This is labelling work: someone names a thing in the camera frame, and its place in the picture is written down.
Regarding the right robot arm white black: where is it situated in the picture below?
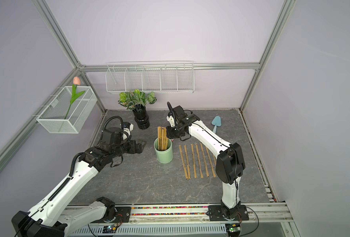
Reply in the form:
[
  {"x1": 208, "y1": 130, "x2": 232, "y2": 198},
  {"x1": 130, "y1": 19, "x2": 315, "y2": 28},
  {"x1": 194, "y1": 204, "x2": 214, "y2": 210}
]
[{"x1": 166, "y1": 114, "x2": 246, "y2": 220}]

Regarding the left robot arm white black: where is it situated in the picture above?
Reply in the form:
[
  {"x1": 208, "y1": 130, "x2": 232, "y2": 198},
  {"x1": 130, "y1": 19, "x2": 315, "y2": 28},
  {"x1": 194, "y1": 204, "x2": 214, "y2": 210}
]
[{"x1": 11, "y1": 139, "x2": 146, "y2": 237}]

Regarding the bundle of brown paper straws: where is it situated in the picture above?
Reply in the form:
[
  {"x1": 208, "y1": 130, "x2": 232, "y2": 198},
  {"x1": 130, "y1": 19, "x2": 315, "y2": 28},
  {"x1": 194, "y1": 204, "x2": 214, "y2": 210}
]
[{"x1": 157, "y1": 126, "x2": 168, "y2": 151}]

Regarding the mint green storage cup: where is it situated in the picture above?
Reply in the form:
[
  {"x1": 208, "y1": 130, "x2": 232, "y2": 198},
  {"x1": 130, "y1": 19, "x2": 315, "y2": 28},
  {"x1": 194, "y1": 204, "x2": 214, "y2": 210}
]
[{"x1": 154, "y1": 138, "x2": 173, "y2": 164}]

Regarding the black plant pot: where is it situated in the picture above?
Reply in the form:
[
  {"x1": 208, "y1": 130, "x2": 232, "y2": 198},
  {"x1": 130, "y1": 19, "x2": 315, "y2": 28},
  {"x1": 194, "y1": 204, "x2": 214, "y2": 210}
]
[{"x1": 133, "y1": 107, "x2": 150, "y2": 130}]

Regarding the teal small spatula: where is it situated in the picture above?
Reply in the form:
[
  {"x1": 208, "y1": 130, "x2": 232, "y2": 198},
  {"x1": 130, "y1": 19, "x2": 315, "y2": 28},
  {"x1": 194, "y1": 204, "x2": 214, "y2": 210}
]
[{"x1": 211, "y1": 116, "x2": 221, "y2": 133}]

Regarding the green artificial plant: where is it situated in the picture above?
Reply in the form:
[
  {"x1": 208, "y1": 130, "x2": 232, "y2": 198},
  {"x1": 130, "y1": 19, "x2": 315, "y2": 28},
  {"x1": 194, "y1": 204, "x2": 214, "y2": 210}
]
[{"x1": 118, "y1": 89, "x2": 157, "y2": 112}]

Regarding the white mesh basket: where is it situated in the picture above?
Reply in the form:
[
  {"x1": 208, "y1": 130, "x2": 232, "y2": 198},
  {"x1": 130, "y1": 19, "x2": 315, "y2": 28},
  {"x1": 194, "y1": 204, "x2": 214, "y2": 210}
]
[{"x1": 36, "y1": 86, "x2": 97, "y2": 134}]

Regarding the pink artificial tulip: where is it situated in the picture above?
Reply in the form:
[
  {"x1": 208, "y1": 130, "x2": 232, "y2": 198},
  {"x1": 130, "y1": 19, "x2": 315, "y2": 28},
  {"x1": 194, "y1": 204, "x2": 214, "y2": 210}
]
[{"x1": 64, "y1": 77, "x2": 85, "y2": 119}]

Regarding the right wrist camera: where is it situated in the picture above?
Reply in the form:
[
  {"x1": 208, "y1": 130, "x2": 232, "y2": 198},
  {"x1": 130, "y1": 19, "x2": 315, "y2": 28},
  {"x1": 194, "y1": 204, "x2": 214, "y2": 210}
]
[{"x1": 167, "y1": 102, "x2": 185, "y2": 127}]

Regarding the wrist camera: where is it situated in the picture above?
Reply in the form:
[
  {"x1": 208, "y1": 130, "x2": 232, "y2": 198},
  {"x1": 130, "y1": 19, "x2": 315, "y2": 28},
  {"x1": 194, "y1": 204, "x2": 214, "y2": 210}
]
[
  {"x1": 97, "y1": 117, "x2": 134, "y2": 146},
  {"x1": 167, "y1": 102, "x2": 185, "y2": 127}
]

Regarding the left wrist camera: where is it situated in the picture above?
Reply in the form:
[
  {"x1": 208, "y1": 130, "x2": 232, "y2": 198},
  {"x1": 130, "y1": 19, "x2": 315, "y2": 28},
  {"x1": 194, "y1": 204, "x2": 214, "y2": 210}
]
[{"x1": 97, "y1": 117, "x2": 134, "y2": 146}]

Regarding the white wire wall shelf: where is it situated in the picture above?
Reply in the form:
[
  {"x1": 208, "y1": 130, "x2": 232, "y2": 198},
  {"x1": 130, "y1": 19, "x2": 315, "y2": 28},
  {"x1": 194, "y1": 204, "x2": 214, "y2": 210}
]
[{"x1": 106, "y1": 61, "x2": 195, "y2": 94}]

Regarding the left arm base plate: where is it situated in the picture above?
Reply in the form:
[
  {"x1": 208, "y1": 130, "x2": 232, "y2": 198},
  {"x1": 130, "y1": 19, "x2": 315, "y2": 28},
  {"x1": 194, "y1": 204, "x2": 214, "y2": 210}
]
[{"x1": 92, "y1": 206, "x2": 132, "y2": 224}]

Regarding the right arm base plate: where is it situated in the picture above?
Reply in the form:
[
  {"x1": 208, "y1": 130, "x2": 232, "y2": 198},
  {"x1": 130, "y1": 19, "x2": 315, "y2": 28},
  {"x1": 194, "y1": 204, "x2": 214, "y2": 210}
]
[{"x1": 206, "y1": 204, "x2": 249, "y2": 221}]

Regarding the aluminium front rail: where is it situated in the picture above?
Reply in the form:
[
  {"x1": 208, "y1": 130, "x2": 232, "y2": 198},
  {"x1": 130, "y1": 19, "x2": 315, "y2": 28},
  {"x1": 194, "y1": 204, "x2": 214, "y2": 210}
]
[{"x1": 44, "y1": 202, "x2": 294, "y2": 227}]

